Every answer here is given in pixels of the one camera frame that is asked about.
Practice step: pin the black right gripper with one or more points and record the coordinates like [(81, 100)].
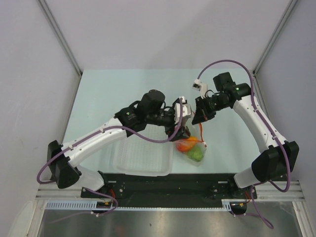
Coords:
[(201, 106)]

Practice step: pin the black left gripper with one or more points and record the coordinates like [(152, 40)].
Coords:
[(180, 134)]

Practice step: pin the red orange toy mango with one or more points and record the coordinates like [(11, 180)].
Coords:
[(185, 145)]

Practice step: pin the clear zip top bag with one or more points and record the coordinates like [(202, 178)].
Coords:
[(198, 133)]

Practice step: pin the green custard apple toy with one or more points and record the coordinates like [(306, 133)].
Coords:
[(195, 154)]

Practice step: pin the grey toy fish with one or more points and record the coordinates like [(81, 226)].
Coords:
[(189, 130)]

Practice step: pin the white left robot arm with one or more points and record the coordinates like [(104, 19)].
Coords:
[(63, 160)]

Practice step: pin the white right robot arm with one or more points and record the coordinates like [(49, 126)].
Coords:
[(277, 155)]

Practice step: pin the white perforated plastic basket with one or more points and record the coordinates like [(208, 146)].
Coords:
[(136, 156)]

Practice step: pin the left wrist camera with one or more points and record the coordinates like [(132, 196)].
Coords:
[(182, 109)]

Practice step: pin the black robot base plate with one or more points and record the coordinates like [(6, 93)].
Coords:
[(171, 191)]

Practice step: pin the white slotted cable duct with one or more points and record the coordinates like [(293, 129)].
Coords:
[(71, 205)]

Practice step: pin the aluminium frame rail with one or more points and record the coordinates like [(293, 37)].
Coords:
[(48, 14)]

